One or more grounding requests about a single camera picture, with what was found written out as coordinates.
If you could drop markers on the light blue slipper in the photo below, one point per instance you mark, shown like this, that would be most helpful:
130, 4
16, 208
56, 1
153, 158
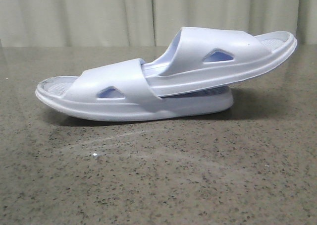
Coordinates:
203, 58
120, 92

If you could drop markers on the beige curtain backdrop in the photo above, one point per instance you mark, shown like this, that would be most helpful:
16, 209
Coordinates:
59, 23

